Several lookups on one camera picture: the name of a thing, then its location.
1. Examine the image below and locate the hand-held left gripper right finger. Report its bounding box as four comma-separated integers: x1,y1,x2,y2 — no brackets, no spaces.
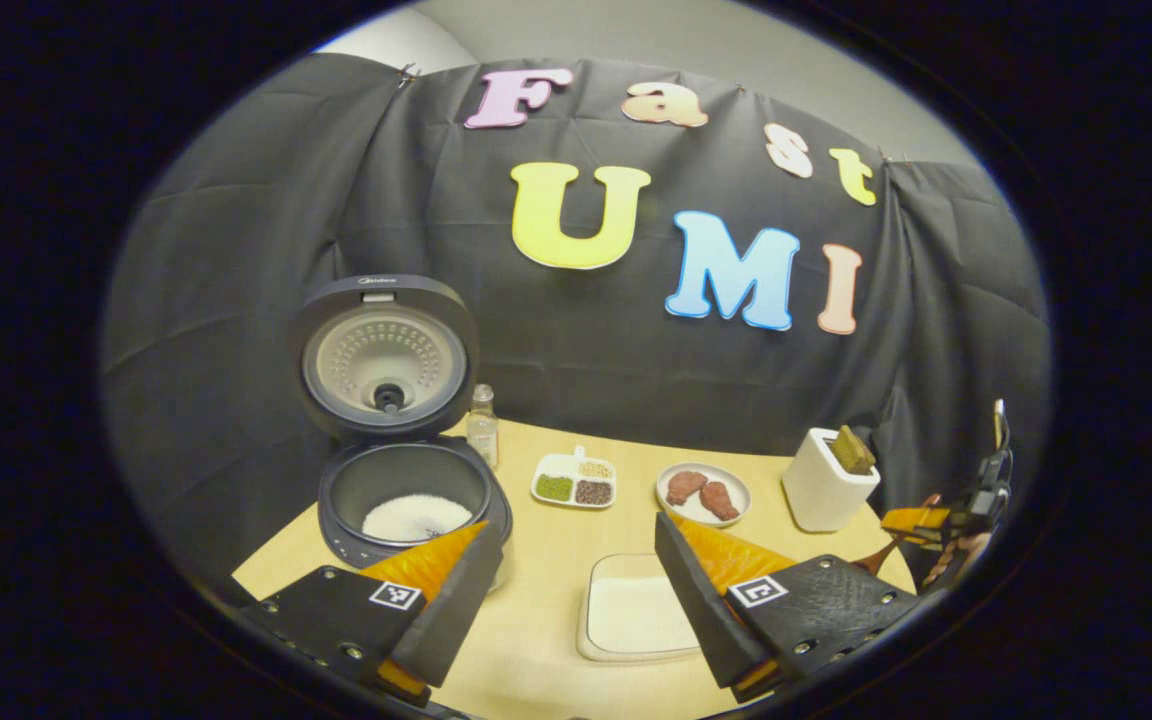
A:
654,510,927,701

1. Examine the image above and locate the black backdrop cloth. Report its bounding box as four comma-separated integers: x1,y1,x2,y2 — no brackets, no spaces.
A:
101,55,1052,601

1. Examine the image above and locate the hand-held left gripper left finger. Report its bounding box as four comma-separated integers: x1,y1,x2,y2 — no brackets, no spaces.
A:
241,520,504,706

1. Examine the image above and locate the white divided bean dish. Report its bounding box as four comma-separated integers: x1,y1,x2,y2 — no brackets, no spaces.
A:
531,446,618,510

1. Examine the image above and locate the white rice pile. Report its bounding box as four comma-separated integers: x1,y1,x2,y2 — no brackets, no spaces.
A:
361,493,475,544

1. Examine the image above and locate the wooden utensil handle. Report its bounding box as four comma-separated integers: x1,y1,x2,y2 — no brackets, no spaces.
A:
829,425,877,476

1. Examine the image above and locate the white slotted utensil holder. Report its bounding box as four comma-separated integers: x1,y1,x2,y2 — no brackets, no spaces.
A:
781,427,882,533

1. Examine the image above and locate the white round plate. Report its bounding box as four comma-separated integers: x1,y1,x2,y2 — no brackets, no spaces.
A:
656,462,752,529

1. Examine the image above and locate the clear glass bottle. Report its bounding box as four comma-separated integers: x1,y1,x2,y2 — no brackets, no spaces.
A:
466,383,500,471

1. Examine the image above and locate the dark grey rice cooker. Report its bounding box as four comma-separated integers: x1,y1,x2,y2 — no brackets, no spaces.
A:
286,275,515,591

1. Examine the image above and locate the brown meat piece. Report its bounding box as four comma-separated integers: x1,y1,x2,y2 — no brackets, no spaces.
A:
699,481,742,522
665,470,710,507

